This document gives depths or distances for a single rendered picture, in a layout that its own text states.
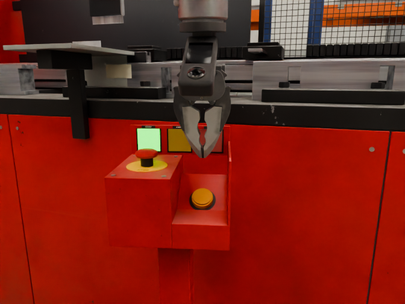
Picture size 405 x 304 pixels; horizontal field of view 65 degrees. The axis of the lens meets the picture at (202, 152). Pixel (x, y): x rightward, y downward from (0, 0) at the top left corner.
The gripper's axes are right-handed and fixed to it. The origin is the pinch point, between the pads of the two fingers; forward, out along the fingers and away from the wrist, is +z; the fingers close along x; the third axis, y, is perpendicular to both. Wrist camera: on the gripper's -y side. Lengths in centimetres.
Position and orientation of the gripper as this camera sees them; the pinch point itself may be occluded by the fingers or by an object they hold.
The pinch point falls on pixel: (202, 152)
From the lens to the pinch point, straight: 53.2
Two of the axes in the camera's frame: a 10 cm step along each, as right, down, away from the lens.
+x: -10.0, -0.2, 0.7
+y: 0.7, -3.2, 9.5
